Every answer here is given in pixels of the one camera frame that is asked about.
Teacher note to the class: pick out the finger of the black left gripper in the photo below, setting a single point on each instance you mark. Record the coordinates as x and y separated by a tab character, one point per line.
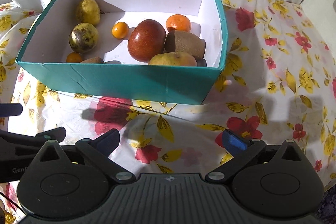
38	140
10	109

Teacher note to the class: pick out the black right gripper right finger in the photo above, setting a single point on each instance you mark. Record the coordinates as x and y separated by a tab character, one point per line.
243	151

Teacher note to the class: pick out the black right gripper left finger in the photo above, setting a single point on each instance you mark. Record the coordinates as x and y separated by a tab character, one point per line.
96	153

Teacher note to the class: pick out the mandarin orange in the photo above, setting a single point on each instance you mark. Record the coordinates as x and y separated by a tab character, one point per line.
74	57
178	22

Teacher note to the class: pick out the brown kiwi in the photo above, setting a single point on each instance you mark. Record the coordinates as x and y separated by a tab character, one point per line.
182	41
93	60

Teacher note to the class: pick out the green-yellow pear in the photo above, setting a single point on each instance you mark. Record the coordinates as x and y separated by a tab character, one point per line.
88	11
83	38

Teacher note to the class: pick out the yellow-green russet apple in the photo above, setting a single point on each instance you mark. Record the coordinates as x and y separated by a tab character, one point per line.
181	59

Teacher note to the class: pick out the red apple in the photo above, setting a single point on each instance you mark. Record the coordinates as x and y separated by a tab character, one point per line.
146	40

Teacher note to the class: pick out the small kumquat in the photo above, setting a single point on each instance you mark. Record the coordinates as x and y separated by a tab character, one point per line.
120	30

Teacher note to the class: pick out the floral bed sheet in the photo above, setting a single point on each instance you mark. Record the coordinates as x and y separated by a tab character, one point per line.
278	84

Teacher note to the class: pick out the teal cardboard box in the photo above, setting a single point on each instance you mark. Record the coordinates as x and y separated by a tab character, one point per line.
108	69

